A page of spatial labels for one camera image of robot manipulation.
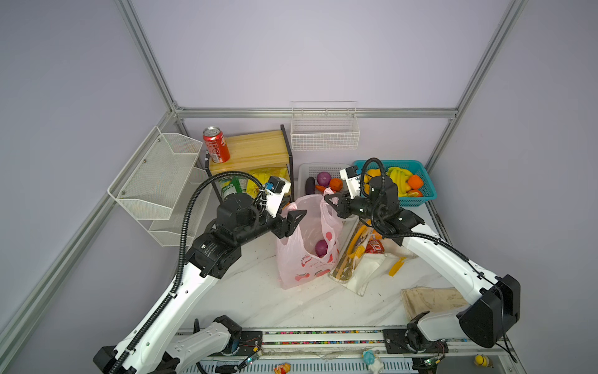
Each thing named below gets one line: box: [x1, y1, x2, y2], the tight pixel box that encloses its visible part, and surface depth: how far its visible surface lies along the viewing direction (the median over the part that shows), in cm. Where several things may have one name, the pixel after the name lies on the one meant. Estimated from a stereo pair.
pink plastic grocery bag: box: [276, 187, 343, 290], surface depth 72 cm
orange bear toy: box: [274, 363, 292, 374], surface depth 70 cm
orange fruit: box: [408, 174, 424, 190], surface depth 112 cm
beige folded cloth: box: [401, 286, 471, 321], surface depth 84 cm
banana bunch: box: [386, 166, 414, 198], surface depth 113 cm
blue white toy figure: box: [362, 349, 384, 374], surface depth 69 cm
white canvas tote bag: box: [329, 218, 417, 297], surface depth 81 cm
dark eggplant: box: [305, 176, 316, 195], surface depth 117 cm
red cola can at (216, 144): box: [202, 126, 231, 164], surface depth 74 cm
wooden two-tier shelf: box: [204, 124, 295, 202], surface depth 84 cm
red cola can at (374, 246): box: [364, 239, 385, 255], surface depth 91 cm
